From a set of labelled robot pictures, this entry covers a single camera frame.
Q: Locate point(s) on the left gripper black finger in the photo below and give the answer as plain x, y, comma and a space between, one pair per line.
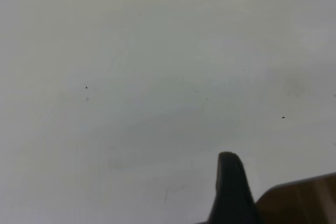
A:
232, 195

